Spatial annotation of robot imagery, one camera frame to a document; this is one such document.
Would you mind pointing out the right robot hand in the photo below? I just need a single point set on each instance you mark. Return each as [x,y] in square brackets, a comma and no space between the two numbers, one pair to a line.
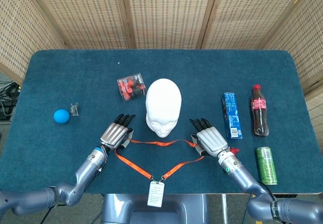
[212,140]

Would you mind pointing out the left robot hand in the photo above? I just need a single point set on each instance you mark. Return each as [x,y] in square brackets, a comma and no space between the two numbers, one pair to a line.
[114,134]

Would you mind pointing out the white badge card holder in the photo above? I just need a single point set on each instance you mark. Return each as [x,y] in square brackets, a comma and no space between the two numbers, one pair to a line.
[154,195]

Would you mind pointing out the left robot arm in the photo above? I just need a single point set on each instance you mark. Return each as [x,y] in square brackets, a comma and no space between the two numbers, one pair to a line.
[85,168]

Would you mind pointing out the white foam mannequin head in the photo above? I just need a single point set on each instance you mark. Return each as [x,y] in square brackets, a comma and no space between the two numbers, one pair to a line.
[164,100]

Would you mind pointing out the blue Oreo cookie box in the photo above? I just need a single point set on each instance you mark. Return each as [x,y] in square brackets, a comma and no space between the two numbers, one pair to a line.
[232,115]

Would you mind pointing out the clear box red black parts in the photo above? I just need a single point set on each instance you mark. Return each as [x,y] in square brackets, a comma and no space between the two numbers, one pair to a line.
[131,87]

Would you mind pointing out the Coca-Cola bottle red label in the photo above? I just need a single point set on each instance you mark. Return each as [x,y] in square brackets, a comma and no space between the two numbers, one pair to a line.
[259,113]

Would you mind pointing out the blue ball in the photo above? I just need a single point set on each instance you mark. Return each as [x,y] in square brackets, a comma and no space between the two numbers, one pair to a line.
[61,116]

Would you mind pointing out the green drink can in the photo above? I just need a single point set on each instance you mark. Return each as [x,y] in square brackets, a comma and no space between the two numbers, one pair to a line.
[267,166]

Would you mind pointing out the white table leg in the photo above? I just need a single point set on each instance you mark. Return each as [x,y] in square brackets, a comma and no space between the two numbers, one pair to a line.
[223,209]

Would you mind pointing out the blue table cloth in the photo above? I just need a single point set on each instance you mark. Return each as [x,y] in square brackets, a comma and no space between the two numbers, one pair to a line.
[75,70]

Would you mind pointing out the grey robot torso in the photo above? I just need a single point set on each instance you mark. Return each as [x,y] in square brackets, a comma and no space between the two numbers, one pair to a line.
[176,209]

